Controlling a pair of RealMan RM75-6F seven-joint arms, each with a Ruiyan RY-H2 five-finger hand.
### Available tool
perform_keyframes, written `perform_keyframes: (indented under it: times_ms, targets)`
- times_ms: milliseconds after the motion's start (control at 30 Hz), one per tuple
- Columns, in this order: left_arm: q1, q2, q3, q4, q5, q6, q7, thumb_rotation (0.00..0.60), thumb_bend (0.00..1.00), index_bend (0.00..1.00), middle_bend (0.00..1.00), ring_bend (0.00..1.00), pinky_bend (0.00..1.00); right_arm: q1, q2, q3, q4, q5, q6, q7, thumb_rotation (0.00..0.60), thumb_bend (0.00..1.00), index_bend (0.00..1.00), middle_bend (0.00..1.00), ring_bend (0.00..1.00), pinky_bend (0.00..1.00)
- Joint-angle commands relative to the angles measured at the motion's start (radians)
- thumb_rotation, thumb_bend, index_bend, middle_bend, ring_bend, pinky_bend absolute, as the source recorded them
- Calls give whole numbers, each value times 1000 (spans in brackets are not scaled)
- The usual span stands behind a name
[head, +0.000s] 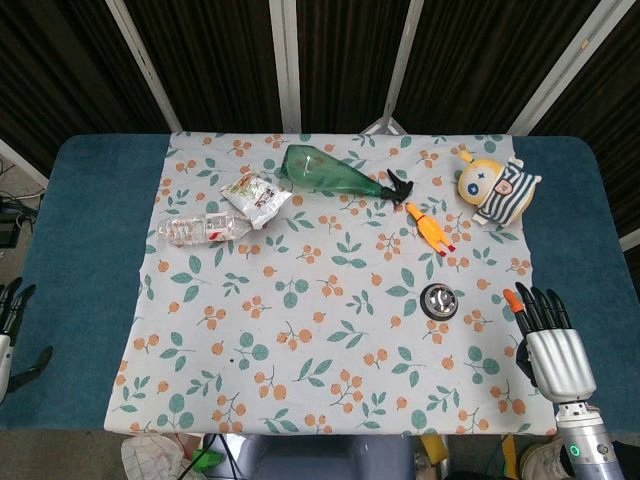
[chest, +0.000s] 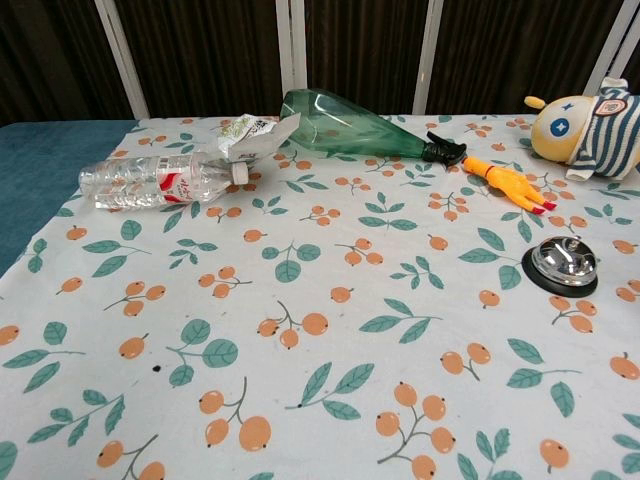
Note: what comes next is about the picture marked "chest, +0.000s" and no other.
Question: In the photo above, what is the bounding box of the silver call bell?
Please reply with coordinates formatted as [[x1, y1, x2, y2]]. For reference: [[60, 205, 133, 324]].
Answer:
[[521, 235, 600, 300]]

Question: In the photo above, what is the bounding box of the fruit and leaf print tablecloth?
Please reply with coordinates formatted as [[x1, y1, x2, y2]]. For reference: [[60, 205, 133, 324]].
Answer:
[[0, 113, 640, 480]]

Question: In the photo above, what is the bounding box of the white torn paper carton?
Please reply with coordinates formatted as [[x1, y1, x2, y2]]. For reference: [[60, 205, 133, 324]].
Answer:
[[227, 113, 302, 167]]

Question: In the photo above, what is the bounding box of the green plastic spray bottle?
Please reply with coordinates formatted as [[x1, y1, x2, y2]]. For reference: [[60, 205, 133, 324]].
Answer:
[[279, 88, 468, 165]]

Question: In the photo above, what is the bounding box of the crumpled green white snack wrapper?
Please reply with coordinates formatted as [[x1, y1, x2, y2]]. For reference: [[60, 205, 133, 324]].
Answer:
[[218, 113, 280, 150]]

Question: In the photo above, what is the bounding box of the clear plastic water bottle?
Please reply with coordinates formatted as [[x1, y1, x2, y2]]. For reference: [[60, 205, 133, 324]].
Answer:
[[78, 149, 250, 211]]

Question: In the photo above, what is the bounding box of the yellow rubber chicken toy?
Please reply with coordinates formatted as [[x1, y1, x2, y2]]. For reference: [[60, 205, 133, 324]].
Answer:
[[462, 155, 558, 216]]

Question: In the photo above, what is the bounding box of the yellow plush toy striped shirt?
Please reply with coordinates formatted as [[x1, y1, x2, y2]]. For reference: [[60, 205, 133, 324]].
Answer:
[[523, 77, 640, 182]]

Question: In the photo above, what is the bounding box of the teal blue table cover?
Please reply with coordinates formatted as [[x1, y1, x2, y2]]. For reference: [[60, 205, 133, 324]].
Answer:
[[0, 118, 139, 279]]

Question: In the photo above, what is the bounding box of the white screen frame post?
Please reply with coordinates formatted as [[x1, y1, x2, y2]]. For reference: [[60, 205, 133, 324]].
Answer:
[[583, 0, 632, 92], [412, 0, 445, 116], [275, 0, 294, 92], [291, 0, 308, 91], [94, 0, 149, 119]]

